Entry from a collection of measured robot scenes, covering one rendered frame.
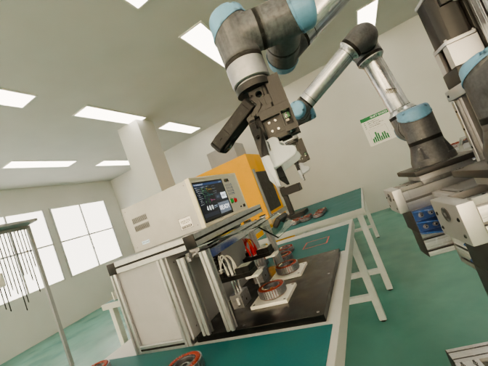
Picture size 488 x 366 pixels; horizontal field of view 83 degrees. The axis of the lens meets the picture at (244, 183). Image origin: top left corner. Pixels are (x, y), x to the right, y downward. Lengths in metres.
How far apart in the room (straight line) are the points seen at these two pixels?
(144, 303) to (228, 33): 0.98
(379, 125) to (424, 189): 5.19
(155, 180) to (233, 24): 4.75
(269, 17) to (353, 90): 5.93
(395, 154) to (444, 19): 5.35
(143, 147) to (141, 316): 4.37
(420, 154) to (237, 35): 0.88
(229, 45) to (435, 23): 0.70
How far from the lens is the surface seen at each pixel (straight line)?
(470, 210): 0.72
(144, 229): 1.27
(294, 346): 0.86
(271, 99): 0.53
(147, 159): 5.32
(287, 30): 0.58
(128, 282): 1.23
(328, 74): 1.29
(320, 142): 6.37
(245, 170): 4.82
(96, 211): 8.88
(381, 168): 6.33
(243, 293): 1.19
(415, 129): 1.23
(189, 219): 1.12
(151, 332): 1.24
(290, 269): 1.31
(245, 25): 0.57
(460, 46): 1.07
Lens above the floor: 1.15
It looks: 4 degrees up
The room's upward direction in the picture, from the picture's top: 21 degrees counter-clockwise
